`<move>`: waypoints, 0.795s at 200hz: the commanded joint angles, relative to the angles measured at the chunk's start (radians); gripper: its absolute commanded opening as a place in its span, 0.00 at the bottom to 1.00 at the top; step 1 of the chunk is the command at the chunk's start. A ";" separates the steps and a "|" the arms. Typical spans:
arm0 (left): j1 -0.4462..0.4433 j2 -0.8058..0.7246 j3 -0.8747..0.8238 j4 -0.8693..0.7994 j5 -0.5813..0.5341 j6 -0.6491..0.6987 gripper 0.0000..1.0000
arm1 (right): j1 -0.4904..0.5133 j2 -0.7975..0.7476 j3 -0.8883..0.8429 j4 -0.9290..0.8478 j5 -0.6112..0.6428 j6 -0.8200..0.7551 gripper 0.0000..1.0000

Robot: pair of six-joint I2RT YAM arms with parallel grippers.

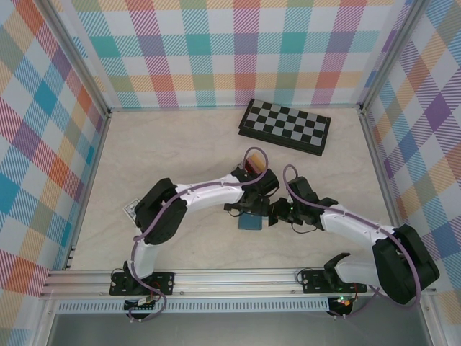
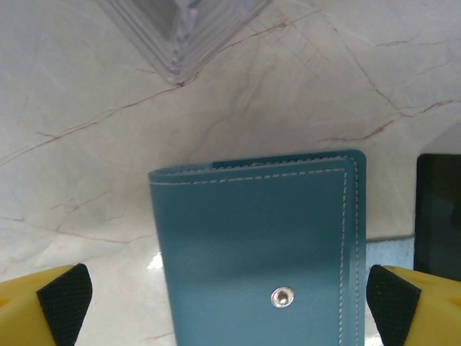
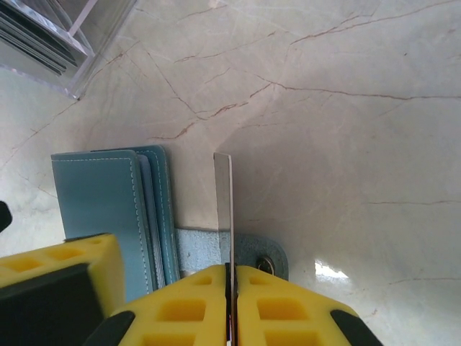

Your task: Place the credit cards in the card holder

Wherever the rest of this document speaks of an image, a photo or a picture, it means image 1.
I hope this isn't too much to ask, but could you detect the blue card holder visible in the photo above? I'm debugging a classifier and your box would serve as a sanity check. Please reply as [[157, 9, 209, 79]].
[[236, 213, 264, 231]]

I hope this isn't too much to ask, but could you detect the stack of gold cards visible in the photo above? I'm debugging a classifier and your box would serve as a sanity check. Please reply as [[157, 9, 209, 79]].
[[248, 154, 267, 171]]

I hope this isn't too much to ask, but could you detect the clear acrylic card stand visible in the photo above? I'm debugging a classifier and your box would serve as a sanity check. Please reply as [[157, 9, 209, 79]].
[[233, 153, 269, 177]]

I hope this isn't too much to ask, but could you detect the white playing card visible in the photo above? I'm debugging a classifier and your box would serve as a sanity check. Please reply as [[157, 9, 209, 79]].
[[123, 199, 140, 220]]

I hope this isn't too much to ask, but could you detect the black folding chessboard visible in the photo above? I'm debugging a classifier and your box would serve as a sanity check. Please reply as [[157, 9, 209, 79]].
[[237, 98, 332, 157]]

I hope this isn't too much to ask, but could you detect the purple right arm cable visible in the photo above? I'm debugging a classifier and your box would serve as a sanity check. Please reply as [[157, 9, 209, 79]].
[[283, 164, 422, 320]]

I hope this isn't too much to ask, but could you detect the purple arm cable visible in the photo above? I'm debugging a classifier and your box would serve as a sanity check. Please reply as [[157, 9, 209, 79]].
[[126, 146, 270, 323], [283, 164, 422, 320]]

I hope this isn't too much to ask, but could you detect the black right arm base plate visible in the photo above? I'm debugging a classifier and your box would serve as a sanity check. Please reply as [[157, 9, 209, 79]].
[[300, 269, 368, 295]]

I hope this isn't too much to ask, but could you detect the long aluminium mounting rail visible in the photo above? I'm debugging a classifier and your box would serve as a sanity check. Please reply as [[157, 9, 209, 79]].
[[39, 266, 439, 298]]

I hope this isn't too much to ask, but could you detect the aluminium table side rail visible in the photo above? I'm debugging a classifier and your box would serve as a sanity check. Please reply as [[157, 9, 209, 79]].
[[63, 110, 112, 271], [359, 107, 401, 226]]

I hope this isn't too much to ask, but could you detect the slotted grey cable duct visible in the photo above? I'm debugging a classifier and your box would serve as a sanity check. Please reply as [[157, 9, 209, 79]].
[[55, 301, 332, 314]]

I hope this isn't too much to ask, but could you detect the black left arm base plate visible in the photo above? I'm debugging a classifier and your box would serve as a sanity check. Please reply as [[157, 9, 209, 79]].
[[109, 272, 176, 297]]

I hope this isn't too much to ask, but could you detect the thin aluminium table rail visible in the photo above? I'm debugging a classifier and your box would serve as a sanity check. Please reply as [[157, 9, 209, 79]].
[[107, 104, 363, 112]]

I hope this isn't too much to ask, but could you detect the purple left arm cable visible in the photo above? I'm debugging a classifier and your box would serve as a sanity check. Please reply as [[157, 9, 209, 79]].
[[126, 146, 270, 323]]

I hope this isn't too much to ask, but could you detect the aluminium frame post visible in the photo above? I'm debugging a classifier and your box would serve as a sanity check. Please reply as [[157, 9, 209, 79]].
[[358, 0, 431, 115], [37, 0, 112, 118]]

